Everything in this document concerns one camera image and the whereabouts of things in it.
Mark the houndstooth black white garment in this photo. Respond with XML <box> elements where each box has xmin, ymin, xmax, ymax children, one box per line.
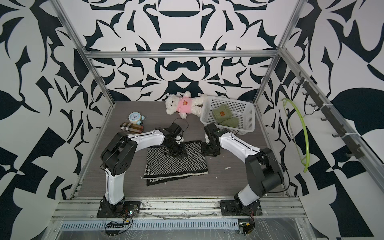
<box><xmin>143</xmin><ymin>141</ymin><xmax>209</xmax><ymax>186</ymax></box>

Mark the green knitted scarf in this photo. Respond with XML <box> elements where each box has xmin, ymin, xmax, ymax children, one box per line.
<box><xmin>220</xmin><ymin>117</ymin><xmax>239</xmax><ymax>128</ymax></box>
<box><xmin>213</xmin><ymin>104</ymin><xmax>233</xmax><ymax>124</ymax></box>

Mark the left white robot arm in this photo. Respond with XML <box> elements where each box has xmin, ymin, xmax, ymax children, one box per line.
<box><xmin>97</xmin><ymin>129</ymin><xmax>184</xmax><ymax>219</ymax></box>

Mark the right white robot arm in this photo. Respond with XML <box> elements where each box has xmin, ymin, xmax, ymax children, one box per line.
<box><xmin>202</xmin><ymin>123</ymin><xmax>285</xmax><ymax>217</ymax></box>

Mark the white plastic basket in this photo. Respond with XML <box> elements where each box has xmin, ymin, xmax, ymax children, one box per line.
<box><xmin>200</xmin><ymin>96</ymin><xmax>256</xmax><ymax>135</ymax></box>

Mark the white teddy bear pink shirt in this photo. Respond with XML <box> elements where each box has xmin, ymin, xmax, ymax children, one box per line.
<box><xmin>165</xmin><ymin>91</ymin><xmax>208</xmax><ymax>119</ymax></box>

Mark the small blue alarm clock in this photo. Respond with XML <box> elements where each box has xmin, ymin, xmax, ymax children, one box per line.
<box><xmin>128</xmin><ymin>112</ymin><xmax>146</xmax><ymax>125</ymax></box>

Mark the plaid beige pouch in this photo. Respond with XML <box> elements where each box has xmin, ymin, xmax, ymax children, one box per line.
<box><xmin>120</xmin><ymin>122</ymin><xmax>144</xmax><ymax>134</ymax></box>

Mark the green plastic hanger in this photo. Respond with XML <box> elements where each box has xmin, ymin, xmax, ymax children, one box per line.
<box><xmin>281</xmin><ymin>98</ymin><xmax>311</xmax><ymax>173</ymax></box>

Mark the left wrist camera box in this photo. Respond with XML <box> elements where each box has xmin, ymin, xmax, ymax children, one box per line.
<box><xmin>167</xmin><ymin>123</ymin><xmax>183</xmax><ymax>138</ymax></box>

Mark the white slotted cable duct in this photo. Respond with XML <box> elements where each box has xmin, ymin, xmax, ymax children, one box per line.
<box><xmin>61</xmin><ymin>219</ymin><xmax>239</xmax><ymax>231</ymax></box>

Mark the black wall hook rail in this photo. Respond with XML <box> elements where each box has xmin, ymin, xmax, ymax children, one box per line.
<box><xmin>296</xmin><ymin>72</ymin><xmax>365</xmax><ymax>159</ymax></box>

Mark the aluminium frame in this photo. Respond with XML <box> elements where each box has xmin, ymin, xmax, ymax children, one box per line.
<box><xmin>54</xmin><ymin>1</ymin><xmax>384</xmax><ymax>209</ymax></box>

